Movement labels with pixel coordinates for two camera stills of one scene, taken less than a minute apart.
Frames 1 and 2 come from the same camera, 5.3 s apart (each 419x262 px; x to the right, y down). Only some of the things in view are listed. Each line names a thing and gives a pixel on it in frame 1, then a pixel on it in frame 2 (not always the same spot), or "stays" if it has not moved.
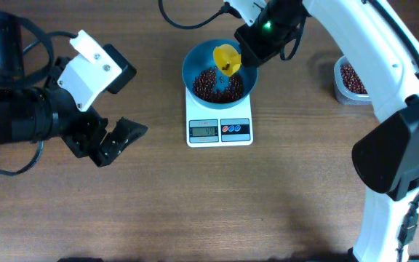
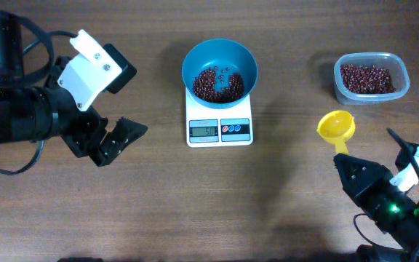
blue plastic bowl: [214, 75] stays
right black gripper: [250, 49] -> [373, 185]
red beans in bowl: [204, 86] stays
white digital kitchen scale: [211, 127] stays
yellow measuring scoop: [227, 59] -> [337, 126]
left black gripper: [82, 132] stays
